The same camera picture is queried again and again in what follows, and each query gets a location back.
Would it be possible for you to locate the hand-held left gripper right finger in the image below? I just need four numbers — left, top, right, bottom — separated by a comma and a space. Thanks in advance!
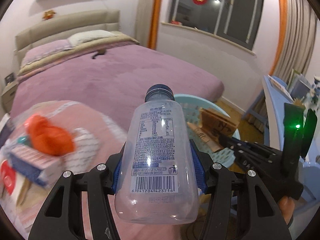
190, 139, 293, 240

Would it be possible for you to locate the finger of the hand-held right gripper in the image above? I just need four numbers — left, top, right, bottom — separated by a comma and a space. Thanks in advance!
218, 134, 284, 158
234, 151, 284, 182

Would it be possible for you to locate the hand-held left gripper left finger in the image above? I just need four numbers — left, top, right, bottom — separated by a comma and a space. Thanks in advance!
27, 142, 126, 240

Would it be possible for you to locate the brown cardboard piece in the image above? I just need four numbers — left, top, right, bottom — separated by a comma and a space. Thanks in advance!
187, 107, 238, 153

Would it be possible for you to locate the clear plastic bottle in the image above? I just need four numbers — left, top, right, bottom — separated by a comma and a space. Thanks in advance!
114, 83, 200, 224

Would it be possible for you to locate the light blue plastic basket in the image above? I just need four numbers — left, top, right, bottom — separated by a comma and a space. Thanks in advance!
172, 94, 242, 178

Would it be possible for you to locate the person's right hand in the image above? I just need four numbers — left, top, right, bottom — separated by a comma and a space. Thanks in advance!
278, 195, 301, 227

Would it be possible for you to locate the blue chair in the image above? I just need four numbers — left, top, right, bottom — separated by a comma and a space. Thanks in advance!
241, 75, 270, 133

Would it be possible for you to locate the blue desk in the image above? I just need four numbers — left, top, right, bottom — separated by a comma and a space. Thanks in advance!
262, 74, 320, 215

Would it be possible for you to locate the orange plastic bag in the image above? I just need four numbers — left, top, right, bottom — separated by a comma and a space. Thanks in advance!
24, 114, 76, 156

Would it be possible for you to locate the blue white ornament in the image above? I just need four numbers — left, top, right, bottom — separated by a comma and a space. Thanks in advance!
310, 74, 320, 110

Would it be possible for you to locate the row of books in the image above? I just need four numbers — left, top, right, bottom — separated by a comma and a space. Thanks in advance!
287, 69, 313, 101

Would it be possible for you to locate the pink striped blue box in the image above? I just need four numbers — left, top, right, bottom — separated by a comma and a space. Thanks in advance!
7, 144, 64, 188

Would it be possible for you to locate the bed with purple cover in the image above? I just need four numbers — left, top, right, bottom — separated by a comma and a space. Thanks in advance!
10, 44, 225, 130

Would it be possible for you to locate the red and white box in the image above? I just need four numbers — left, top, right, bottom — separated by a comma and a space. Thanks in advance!
0, 159, 28, 205

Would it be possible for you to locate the dark small object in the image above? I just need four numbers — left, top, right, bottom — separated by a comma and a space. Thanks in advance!
91, 50, 107, 60

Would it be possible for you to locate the beige curtain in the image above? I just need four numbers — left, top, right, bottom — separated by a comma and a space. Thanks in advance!
275, 0, 320, 81

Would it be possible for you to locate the orange curtain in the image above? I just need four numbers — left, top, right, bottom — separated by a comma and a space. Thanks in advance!
268, 0, 288, 77
147, 0, 166, 50

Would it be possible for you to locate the beige nightstand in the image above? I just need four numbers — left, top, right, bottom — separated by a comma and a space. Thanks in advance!
1, 80, 19, 113

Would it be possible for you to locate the grey framed window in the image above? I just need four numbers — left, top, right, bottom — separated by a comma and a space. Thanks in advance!
172, 0, 266, 51

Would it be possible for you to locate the white pillow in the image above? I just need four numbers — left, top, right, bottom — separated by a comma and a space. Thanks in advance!
67, 29, 117, 46

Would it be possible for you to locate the pink pillow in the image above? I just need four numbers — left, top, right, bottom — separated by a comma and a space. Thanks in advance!
20, 40, 73, 68

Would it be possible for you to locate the beige padded headboard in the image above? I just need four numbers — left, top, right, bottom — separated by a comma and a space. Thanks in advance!
15, 9, 121, 55

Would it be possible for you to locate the orange plush toy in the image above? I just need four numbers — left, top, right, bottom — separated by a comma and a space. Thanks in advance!
42, 10, 56, 21

